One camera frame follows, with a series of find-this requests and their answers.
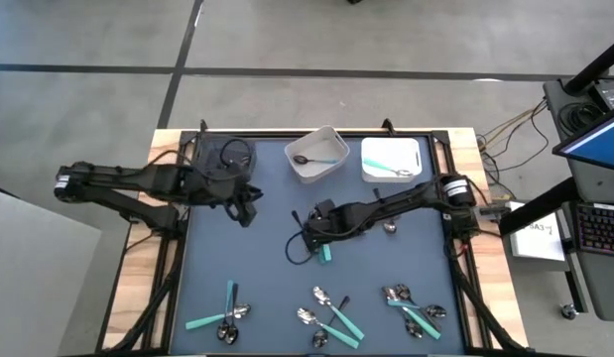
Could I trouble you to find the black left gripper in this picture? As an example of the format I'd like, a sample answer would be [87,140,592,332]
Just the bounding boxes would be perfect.
[201,171,264,229]

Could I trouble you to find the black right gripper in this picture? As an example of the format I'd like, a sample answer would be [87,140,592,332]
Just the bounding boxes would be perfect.
[304,201,348,253]

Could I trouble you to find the blue table mat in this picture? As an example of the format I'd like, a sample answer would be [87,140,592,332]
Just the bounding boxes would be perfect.
[170,134,466,356]

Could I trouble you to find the grey plastic bin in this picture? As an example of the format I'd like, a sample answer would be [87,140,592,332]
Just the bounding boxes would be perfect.
[194,134,258,184]

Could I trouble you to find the white plastic bin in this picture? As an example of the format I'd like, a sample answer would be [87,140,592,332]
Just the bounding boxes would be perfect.
[284,124,351,184]
[360,137,423,183]

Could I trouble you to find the grey usb hub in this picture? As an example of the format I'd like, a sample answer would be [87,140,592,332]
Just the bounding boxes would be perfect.
[479,202,511,220]

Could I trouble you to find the white paper sheet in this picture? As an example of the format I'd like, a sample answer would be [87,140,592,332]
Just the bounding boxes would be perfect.
[509,200,566,263]

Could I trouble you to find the black monitor support bar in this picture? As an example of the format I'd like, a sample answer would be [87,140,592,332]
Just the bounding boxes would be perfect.
[498,177,580,237]

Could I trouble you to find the grey flat panel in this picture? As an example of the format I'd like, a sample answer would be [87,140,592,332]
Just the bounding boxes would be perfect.
[0,185,102,357]

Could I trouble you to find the grey equipment cart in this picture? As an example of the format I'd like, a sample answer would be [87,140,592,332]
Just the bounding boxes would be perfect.
[543,77,614,322]

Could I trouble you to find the backlit keyboard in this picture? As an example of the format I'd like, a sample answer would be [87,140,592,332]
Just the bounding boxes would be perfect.
[572,201,614,258]

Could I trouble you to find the computer monitor blue screen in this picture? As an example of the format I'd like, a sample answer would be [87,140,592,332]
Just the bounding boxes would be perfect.
[552,106,614,173]

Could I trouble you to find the black power adapter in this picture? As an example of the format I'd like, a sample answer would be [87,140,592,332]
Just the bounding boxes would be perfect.
[591,81,614,111]

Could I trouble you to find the black slanted pole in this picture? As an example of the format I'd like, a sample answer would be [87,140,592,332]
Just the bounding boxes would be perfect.
[563,34,614,95]

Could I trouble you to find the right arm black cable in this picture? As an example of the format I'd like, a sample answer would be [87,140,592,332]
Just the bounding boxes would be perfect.
[285,230,317,266]

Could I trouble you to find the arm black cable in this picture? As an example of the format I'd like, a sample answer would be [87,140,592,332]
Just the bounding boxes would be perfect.
[219,138,253,168]
[285,230,317,266]

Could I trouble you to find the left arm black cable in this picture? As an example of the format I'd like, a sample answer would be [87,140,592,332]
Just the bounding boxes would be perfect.
[219,138,253,168]

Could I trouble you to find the yellow floor cable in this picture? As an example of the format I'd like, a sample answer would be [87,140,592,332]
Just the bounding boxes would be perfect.
[479,106,536,145]

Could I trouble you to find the black floor cable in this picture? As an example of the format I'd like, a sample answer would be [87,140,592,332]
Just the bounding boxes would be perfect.
[477,101,551,175]

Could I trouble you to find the coiled black cable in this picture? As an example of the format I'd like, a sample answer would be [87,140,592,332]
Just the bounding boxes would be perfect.
[556,101,593,135]

